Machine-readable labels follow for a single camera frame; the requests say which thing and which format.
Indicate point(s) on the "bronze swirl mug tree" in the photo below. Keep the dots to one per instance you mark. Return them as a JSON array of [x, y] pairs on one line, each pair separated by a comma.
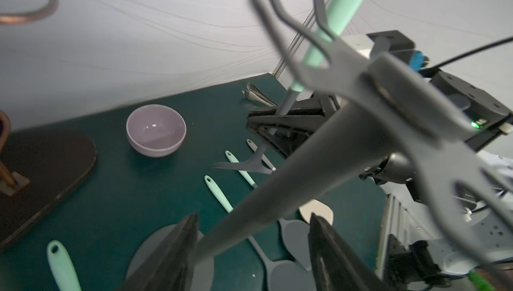
[[38, 169]]

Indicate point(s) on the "green handled grey slotted turner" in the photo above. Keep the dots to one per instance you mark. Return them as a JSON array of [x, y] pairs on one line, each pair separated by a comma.
[[338, 16]]

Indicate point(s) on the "green handled beige spoon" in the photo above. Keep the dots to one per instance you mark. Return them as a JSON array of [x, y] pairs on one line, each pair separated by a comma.
[[62, 267]]

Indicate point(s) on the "grey utensil rack stand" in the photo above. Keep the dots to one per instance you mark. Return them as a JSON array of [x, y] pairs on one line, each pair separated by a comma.
[[389, 108]]

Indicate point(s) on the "lilac ceramic bowl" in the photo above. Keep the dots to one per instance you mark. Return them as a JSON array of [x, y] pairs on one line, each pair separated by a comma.
[[155, 130]]

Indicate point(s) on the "grey handled beige spatula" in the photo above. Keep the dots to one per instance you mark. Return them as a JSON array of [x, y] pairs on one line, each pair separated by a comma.
[[312, 207]]

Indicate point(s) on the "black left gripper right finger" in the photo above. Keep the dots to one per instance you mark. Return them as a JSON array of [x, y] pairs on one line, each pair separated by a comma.
[[335, 265]]

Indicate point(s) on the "green handled grey spatula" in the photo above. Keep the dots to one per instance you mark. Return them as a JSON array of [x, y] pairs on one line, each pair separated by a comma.
[[242, 221]]

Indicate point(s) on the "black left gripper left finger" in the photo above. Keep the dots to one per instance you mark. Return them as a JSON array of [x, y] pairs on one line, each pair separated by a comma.
[[171, 266]]

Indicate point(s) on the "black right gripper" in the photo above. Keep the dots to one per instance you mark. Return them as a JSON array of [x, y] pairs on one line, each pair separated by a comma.
[[286, 133]]

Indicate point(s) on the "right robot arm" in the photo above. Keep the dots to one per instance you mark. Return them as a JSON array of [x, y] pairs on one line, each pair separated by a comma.
[[388, 109]]

